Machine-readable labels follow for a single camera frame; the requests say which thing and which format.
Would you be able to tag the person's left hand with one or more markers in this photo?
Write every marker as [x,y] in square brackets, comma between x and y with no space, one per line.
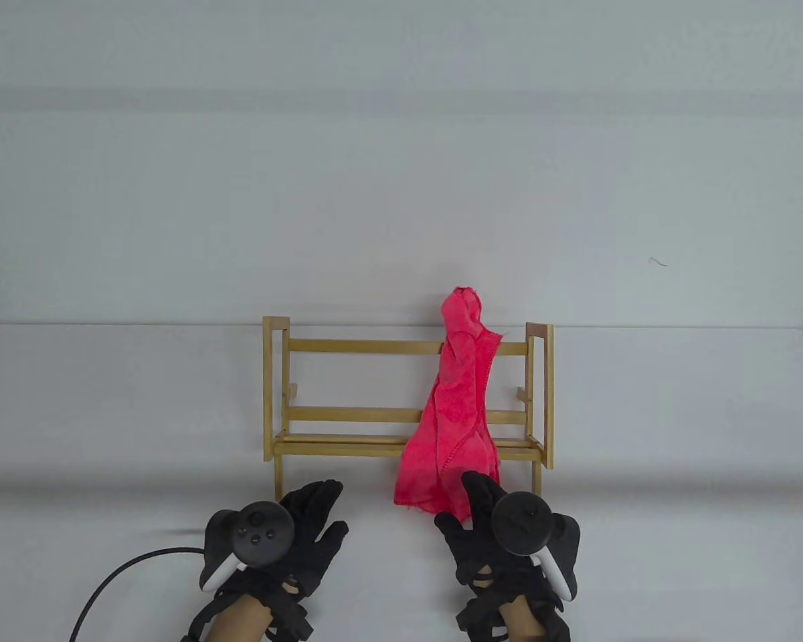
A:
[318,538]

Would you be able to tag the person's right hand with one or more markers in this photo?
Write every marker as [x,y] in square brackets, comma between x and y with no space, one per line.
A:
[488,568]

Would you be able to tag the wooden book rack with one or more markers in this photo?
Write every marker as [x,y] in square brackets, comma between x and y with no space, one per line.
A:
[348,414]

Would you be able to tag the red square towel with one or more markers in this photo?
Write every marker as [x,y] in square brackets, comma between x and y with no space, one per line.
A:
[458,414]

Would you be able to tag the person's right forearm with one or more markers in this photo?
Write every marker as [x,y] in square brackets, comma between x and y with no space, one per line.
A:
[520,625]

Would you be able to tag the person's left forearm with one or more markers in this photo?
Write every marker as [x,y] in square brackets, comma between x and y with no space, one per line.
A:
[241,622]

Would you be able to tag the black and white left controller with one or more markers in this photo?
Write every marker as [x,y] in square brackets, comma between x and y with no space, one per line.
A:
[262,531]

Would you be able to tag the black and white controller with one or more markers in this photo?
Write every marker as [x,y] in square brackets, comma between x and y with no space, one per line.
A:
[262,531]
[523,521]

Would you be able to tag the black and white right controller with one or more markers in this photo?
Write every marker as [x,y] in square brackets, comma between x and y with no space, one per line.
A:
[523,521]

